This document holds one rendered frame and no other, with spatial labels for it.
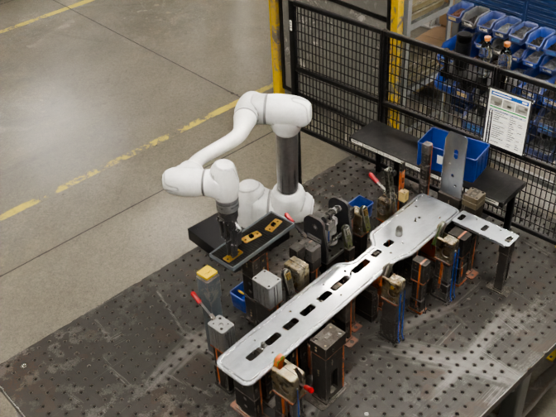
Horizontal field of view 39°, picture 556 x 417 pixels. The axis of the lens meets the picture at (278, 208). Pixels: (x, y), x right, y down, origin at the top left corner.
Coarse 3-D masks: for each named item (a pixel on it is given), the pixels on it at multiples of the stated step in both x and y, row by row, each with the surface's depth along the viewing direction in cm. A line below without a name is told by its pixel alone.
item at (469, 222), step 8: (456, 216) 354; (472, 216) 354; (456, 224) 351; (464, 224) 350; (472, 224) 349; (480, 224) 349; (488, 224) 349; (480, 232) 344; (488, 232) 344; (496, 232) 344; (504, 232) 344; (512, 232) 344; (496, 240) 340; (504, 240) 340; (512, 240) 340
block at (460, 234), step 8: (448, 232) 349; (456, 232) 348; (464, 232) 348; (464, 240) 344; (464, 248) 347; (464, 256) 354; (456, 264) 356; (464, 264) 358; (464, 272) 361; (456, 280) 360; (464, 280) 363
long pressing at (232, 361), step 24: (408, 216) 356; (432, 216) 355; (384, 240) 343; (408, 240) 343; (336, 264) 332; (384, 264) 331; (312, 288) 321; (360, 288) 321; (288, 312) 311; (312, 312) 311; (336, 312) 311; (264, 336) 302; (288, 336) 301; (240, 360) 292; (264, 360) 292
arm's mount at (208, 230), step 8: (216, 216) 401; (200, 224) 395; (208, 224) 395; (216, 224) 395; (192, 232) 391; (200, 232) 390; (208, 232) 390; (216, 232) 390; (288, 232) 391; (192, 240) 395; (200, 240) 387; (208, 240) 385; (216, 240) 385; (224, 240) 385; (280, 240) 390; (208, 248) 385; (272, 248) 388
